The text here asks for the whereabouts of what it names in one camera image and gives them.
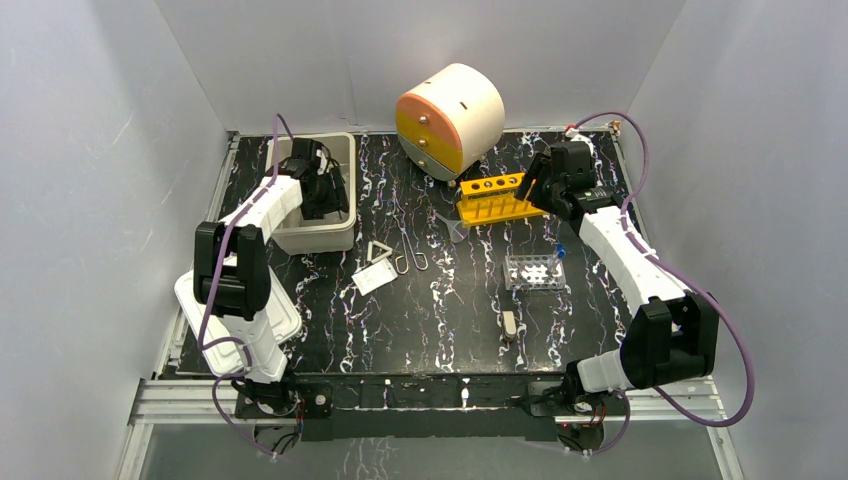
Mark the cylindrical drawer cabinet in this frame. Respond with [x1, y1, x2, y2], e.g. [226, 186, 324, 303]
[395, 63, 505, 182]

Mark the clear acrylic tube rack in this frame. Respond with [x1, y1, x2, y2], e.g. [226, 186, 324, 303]
[503, 254, 566, 291]

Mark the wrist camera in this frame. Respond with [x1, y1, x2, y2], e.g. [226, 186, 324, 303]
[565, 125, 594, 150]
[315, 147, 332, 176]

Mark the white clay triangle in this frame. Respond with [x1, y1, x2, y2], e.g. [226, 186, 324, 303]
[367, 240, 394, 264]

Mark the yellow test tube rack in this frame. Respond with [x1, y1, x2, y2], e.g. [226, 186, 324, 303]
[457, 172, 545, 227]

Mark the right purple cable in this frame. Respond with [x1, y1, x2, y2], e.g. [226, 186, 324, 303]
[569, 111, 757, 458]

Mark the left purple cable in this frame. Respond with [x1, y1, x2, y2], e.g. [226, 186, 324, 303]
[197, 113, 296, 458]

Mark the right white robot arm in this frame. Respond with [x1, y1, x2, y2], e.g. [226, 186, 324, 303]
[515, 141, 719, 414]

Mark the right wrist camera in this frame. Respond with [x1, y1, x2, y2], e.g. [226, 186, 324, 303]
[565, 125, 594, 150]

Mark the white bin lid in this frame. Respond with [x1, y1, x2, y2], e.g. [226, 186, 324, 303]
[174, 270, 303, 376]

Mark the blue capped vial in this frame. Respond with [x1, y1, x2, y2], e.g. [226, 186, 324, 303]
[547, 243, 565, 270]

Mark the black base frame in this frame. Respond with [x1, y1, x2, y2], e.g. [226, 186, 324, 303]
[230, 373, 625, 450]

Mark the purple cable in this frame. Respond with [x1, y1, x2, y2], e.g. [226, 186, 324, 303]
[569, 111, 757, 458]
[197, 113, 296, 458]

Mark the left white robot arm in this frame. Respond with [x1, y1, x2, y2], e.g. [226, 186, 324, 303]
[174, 133, 356, 416]

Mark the cream plastic bin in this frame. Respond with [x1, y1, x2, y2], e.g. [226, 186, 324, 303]
[265, 132, 357, 255]

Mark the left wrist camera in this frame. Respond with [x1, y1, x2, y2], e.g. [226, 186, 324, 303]
[315, 147, 332, 176]

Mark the clear plastic funnel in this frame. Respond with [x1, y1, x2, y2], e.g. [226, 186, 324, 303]
[434, 212, 469, 244]

